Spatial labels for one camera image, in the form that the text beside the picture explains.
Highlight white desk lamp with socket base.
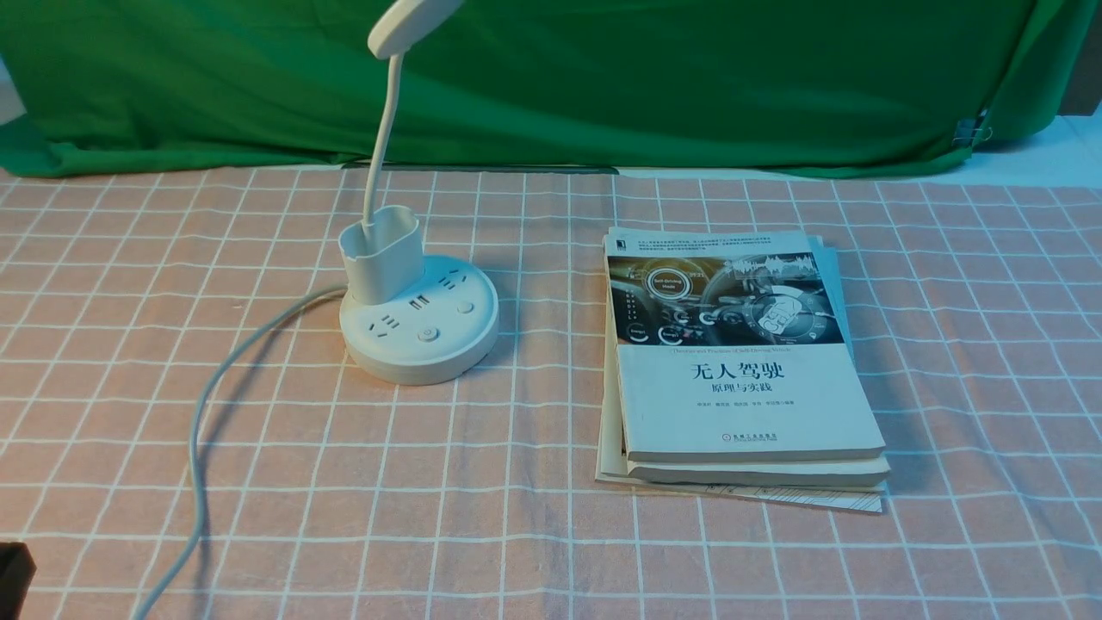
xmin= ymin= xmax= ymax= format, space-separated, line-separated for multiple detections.
xmin=338 ymin=1 xmax=499 ymax=387

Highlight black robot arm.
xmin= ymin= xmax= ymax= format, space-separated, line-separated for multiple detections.
xmin=0 ymin=542 xmax=37 ymax=619

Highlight top book self-driving cover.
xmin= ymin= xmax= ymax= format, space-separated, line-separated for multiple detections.
xmin=604 ymin=229 xmax=887 ymax=464

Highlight pink checkered tablecloth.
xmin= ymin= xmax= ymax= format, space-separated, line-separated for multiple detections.
xmin=1 ymin=168 xmax=1101 ymax=619

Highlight bottom thin booklet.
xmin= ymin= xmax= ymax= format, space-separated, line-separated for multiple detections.
xmin=595 ymin=244 xmax=885 ymax=514

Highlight metal binder clip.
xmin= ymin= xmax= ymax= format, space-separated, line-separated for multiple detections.
xmin=952 ymin=109 xmax=993 ymax=150

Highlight green backdrop cloth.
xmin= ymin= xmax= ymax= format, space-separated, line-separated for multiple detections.
xmin=1 ymin=1 xmax=1098 ymax=180

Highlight white lamp power cable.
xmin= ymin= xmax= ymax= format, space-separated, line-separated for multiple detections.
xmin=131 ymin=285 xmax=349 ymax=620

